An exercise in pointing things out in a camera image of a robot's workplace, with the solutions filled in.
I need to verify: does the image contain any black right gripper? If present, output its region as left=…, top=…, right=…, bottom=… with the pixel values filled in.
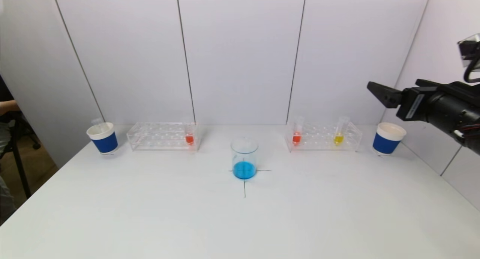
left=366, top=78, right=466, bottom=132

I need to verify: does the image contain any test tube for blue pigment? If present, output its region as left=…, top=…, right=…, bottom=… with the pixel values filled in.
left=91, top=118, right=107, bottom=134

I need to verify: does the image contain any test tube with yellow pigment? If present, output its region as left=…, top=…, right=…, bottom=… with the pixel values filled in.
left=333, top=116, right=350, bottom=146

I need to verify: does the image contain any clear acrylic test tube rack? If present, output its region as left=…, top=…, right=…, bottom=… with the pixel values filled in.
left=285, top=121, right=363, bottom=152
left=127, top=122, right=199, bottom=151

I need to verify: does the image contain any test tube with red pigment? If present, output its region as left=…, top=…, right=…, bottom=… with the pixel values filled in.
left=184, top=120, right=196, bottom=152
left=292, top=116, right=305, bottom=146

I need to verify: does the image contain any clear glass beaker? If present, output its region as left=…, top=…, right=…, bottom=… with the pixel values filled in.
left=231, top=137, right=259, bottom=180

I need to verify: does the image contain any blue sleeved white paper cup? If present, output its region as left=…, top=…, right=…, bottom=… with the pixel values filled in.
left=372, top=122, right=407, bottom=156
left=86, top=122, right=119, bottom=155

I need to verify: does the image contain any person in grey clothes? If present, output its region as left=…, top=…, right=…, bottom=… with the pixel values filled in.
left=0, top=99, right=21, bottom=214

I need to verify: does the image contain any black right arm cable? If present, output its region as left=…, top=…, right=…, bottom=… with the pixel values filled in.
left=463, top=53, right=480, bottom=83

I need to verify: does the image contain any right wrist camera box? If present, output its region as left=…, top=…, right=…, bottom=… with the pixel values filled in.
left=457, top=33, right=480, bottom=68

